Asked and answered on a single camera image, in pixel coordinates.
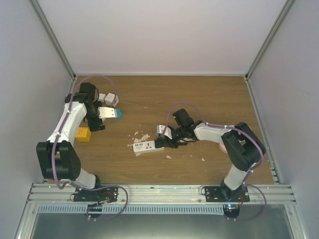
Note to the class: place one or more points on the aluminium corner post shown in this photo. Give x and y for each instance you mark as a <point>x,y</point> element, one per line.
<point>270,36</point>
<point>49,31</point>

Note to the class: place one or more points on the black charger plug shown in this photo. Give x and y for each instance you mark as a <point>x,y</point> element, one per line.
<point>160,142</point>

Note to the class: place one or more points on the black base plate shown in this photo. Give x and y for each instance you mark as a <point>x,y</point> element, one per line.
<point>107,195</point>
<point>224,195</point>

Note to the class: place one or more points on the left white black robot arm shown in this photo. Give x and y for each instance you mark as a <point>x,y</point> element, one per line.
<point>57,157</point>

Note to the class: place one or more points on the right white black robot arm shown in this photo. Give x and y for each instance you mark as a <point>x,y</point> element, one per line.
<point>245,150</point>

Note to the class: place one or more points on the left aluminium corner post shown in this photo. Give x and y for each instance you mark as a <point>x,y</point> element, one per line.
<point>49,31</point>

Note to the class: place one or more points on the yellow plug adapter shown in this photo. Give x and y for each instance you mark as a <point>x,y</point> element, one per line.
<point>83,134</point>

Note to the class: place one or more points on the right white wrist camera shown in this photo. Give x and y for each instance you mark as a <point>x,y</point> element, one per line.
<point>162,130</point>

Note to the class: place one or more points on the white cube socket tiger sticker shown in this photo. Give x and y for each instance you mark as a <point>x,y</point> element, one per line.
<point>111,100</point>

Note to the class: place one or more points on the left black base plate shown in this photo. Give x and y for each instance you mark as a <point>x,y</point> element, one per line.
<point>107,195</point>

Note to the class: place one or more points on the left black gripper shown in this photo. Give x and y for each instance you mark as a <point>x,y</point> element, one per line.
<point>92,123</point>

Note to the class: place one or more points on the blue plug adapter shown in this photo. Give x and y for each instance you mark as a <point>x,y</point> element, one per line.
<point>118,114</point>

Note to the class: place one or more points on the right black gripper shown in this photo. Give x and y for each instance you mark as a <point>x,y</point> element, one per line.
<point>171,144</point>

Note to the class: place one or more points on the aluminium front rail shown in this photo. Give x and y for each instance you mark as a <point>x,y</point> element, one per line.
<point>163,194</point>

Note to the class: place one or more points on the pink round power socket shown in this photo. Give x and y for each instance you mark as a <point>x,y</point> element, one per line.
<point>222,148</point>

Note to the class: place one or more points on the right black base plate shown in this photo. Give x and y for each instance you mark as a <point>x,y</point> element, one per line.
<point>224,195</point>

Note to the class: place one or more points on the white power strip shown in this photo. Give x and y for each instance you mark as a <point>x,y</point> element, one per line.
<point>146,147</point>

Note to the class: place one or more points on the right aluminium corner post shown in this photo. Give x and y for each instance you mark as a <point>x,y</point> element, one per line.
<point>270,36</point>

